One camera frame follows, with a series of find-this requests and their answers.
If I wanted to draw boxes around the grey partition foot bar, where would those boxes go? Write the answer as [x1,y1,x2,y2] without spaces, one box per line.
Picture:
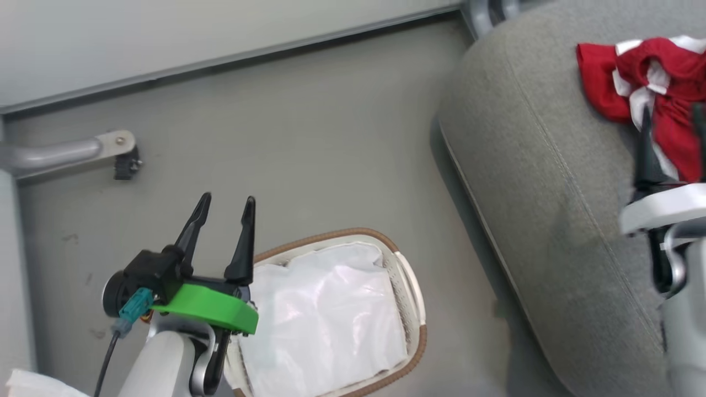
[0,130,137,180]

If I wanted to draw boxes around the woven laundry basket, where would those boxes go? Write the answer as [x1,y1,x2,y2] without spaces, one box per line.
[223,227,429,397]

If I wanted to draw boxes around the black caster wheel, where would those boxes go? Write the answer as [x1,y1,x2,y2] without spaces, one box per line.
[114,147,143,181]

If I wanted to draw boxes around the white fabric piece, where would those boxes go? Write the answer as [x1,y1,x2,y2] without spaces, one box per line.
[5,368,90,397]

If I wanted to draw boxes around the grey fabric sofa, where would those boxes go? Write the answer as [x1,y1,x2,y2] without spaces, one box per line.
[438,0,706,397]

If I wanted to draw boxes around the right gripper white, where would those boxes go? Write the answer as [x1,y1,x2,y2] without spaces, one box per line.
[618,101,706,296]

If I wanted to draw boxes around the red and white garment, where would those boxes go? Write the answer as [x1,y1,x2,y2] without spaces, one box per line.
[576,35,706,183]

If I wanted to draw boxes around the grey partition bottom rail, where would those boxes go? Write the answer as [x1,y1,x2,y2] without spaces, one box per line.
[0,4,463,115]

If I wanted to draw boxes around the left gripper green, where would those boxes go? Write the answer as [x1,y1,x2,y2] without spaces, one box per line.
[151,192,259,395]

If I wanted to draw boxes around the grey partition post curved foot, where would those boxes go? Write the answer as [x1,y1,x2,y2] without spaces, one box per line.
[460,0,522,40]

